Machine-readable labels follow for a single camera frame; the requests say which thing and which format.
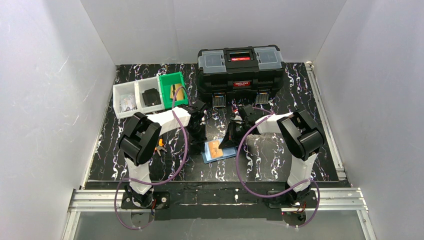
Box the yellow black handled pliers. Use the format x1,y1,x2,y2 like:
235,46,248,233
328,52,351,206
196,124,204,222
154,138,167,157

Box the orange card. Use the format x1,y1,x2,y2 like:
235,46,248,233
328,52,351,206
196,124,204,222
207,139,224,160

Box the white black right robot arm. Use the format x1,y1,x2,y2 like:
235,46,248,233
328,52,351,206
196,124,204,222
219,104,326,204

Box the black toolbox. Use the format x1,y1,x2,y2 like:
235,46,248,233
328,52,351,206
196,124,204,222
196,44,289,108

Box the white bin with patterned cards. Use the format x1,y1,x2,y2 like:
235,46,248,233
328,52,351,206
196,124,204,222
112,81,138,119

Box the blue leather card holder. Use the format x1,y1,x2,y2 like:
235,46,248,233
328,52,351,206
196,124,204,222
201,138,237,164

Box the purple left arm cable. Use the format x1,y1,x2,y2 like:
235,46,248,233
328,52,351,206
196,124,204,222
113,86,191,231

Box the black card in white bin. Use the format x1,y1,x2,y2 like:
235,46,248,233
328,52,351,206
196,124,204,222
141,88,162,107

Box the patterned cards in white bin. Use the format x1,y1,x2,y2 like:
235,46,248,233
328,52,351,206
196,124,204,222
119,93,137,113

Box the green plastic bin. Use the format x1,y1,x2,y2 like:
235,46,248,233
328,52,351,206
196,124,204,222
159,72,189,110

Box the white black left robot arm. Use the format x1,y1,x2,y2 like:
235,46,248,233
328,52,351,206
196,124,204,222
118,100,207,208

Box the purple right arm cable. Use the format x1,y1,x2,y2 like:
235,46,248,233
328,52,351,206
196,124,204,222
235,106,322,229

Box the white bin with black card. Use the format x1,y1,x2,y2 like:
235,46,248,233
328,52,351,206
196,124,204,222
134,76,165,114

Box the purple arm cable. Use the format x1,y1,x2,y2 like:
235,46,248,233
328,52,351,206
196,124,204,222
235,106,322,229
113,86,191,231

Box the gold card in green bin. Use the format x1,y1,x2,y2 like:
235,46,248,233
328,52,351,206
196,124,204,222
170,83,186,101

